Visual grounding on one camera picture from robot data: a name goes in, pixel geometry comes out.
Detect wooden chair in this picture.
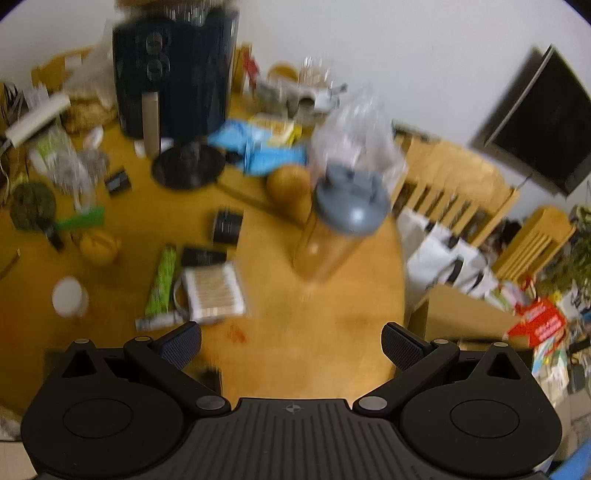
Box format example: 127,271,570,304
492,208,575,282
392,120,520,250
233,44,254,93

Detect large cardboard box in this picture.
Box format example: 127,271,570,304
409,284,532,347

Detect green plastic comb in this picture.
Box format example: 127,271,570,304
55,207,105,230

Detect round orange fruit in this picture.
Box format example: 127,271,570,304
266,165,311,210

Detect white round jar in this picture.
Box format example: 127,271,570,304
52,276,89,318

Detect green cream tube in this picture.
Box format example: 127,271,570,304
144,244,178,319

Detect glass bowl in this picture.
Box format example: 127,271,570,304
256,76,347,116

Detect green houseplant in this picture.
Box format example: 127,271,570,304
540,217,591,296

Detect small black box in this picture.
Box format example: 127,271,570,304
104,170,132,195

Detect red snack packet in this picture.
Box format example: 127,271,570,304
245,46,262,84

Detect black round kettle base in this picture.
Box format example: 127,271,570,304
151,141,227,190

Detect dark blue air fryer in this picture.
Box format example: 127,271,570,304
112,4,241,155

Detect yellow wet wipes packet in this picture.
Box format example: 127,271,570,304
249,115,303,146

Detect red printed carton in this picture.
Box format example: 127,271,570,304
508,298,566,347

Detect white shopping bag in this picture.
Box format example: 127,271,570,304
397,208,499,301

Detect silver foil tube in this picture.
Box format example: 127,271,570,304
135,311,185,332

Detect black kettle base cable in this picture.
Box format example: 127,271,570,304
217,179,273,209

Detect large clear plastic bag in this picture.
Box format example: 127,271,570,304
309,83,409,185

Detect round wooden lid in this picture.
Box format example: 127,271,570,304
268,62,300,81

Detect clear cotton swab box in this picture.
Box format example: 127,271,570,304
180,261,247,324

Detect blue wet wipes packet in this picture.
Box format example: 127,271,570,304
208,120,259,153
242,143,308,176

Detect black flat screen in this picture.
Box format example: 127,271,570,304
471,44,591,197

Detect black case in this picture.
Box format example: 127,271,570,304
181,248,227,267

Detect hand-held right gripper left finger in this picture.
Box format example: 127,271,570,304
61,322,232,417

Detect plastic bag with green label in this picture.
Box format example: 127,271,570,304
28,127,112,208

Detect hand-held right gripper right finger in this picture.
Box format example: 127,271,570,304
353,323,532,415

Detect crumpled brown paper bag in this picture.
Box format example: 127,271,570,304
62,95,118,134

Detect clear shaker bottle grey lid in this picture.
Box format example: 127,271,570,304
293,165,392,283

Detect dark green round pouch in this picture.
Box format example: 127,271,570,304
10,181,57,230

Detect long white box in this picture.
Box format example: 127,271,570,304
4,92,72,148

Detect yellow pig figure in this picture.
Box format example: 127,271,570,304
79,229,122,265

